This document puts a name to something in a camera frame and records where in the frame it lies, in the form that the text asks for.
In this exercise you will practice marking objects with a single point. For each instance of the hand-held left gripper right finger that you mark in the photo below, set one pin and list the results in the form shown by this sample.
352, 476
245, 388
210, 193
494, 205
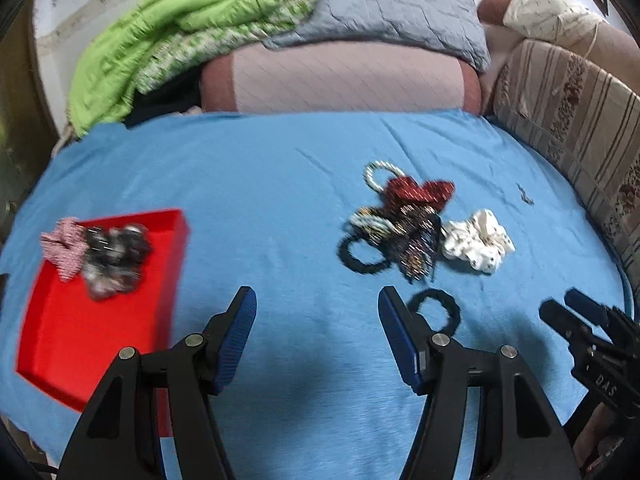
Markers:
400, 340

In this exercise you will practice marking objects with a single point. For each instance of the leopard print scrunchie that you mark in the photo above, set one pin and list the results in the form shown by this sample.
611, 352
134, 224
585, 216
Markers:
385, 227

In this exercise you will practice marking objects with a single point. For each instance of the pale pink cloth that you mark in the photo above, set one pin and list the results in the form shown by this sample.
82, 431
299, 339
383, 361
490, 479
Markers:
500, 50

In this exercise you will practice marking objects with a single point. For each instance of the pink bolster pillow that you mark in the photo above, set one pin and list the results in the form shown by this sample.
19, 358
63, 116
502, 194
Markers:
340, 80

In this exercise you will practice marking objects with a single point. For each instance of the white polka dot scrunchie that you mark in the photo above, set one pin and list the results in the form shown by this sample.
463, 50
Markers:
475, 240

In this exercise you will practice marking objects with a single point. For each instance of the green quilted blanket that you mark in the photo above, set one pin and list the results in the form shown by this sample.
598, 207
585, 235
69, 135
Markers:
150, 25

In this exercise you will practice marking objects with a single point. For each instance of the red plastic tray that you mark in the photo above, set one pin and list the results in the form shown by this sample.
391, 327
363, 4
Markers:
60, 340

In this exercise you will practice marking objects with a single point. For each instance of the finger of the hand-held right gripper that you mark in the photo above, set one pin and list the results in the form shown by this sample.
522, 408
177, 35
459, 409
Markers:
560, 321
587, 305

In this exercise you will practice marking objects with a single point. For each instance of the grey quilted pillow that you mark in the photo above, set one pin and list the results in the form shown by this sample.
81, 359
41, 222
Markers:
400, 5

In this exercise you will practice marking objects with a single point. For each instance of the small dark thread scrap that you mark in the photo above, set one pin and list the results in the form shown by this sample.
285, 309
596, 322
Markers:
525, 196

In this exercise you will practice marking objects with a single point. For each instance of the dark grey scrunchie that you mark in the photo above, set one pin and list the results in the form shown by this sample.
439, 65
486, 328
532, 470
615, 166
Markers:
115, 260

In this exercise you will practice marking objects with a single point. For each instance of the blue bed sheet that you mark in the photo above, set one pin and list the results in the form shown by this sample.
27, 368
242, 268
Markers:
275, 170

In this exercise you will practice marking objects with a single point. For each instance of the black cloth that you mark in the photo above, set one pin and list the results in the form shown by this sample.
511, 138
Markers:
165, 100

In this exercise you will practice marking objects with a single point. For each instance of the striped floral mattress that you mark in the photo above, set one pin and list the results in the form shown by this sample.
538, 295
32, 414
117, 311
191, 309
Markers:
575, 120

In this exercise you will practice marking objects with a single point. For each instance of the brown bolster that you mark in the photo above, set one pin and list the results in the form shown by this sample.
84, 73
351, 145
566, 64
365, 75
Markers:
492, 7

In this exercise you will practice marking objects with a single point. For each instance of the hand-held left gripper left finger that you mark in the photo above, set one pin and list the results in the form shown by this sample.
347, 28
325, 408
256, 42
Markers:
237, 340

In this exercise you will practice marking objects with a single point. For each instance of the pink striped scrunchie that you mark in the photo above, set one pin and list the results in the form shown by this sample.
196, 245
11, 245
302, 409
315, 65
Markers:
62, 252

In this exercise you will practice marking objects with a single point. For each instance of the red glitter bow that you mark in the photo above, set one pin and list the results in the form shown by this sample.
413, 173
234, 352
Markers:
425, 192

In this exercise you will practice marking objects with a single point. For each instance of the dark beaded bow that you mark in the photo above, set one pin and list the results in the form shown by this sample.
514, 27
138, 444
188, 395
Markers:
417, 245

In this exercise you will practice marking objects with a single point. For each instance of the white tied cloth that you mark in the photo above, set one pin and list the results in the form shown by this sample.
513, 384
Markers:
545, 15

